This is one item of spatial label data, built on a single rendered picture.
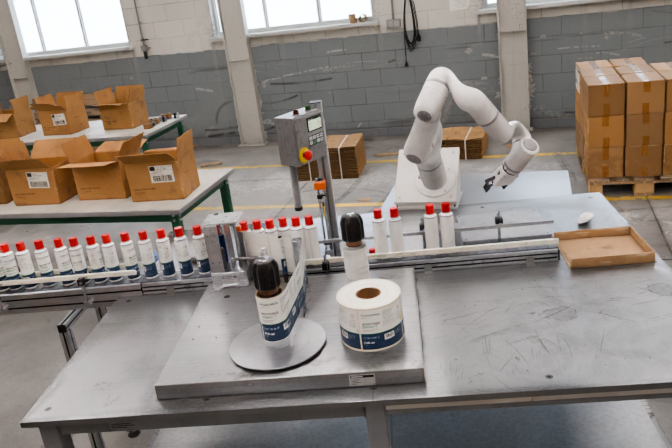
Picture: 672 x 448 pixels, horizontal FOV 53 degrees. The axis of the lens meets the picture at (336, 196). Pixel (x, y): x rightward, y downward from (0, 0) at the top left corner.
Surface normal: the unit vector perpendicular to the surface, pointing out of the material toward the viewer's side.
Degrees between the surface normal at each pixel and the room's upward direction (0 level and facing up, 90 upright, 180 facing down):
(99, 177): 90
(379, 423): 90
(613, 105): 91
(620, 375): 0
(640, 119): 89
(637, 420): 1
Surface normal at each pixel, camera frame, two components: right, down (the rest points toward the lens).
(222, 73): -0.26, 0.34
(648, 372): -0.12, -0.94
